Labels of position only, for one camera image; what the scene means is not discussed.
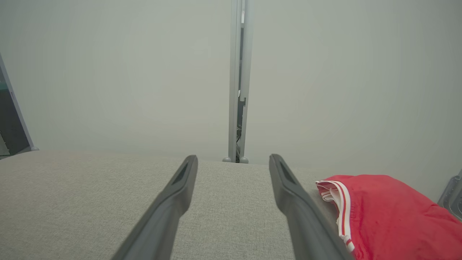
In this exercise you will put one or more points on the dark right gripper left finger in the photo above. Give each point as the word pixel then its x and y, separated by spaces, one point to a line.
pixel 162 224

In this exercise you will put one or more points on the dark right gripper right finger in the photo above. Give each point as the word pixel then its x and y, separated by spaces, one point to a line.
pixel 306 231

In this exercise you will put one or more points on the red Bulls basketball jersey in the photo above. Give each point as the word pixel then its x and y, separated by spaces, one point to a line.
pixel 389 216

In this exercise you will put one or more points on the grey metal partition foot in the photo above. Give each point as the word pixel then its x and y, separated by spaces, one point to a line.
pixel 453 195

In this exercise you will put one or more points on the grey slanted partition end post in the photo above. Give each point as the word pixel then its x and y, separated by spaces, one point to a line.
pixel 34 148

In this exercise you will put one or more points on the grey partition post with foot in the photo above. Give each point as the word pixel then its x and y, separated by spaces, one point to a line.
pixel 247 54
pixel 234 72

